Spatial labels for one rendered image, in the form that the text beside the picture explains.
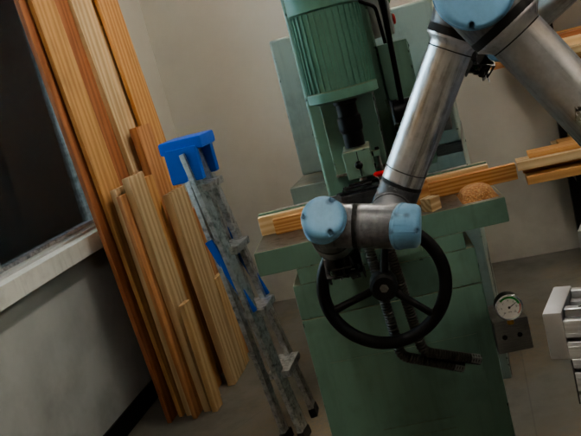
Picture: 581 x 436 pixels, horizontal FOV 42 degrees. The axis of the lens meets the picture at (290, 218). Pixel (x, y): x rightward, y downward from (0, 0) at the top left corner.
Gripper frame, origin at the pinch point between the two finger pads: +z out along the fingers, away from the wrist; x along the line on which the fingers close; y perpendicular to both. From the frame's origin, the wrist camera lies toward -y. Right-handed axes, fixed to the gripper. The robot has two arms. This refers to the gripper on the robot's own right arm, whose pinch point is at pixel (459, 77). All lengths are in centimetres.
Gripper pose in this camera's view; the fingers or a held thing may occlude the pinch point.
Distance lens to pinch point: 237.7
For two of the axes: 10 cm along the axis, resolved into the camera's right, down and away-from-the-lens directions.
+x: 9.7, 0.0, 2.3
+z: -2.0, 5.0, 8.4
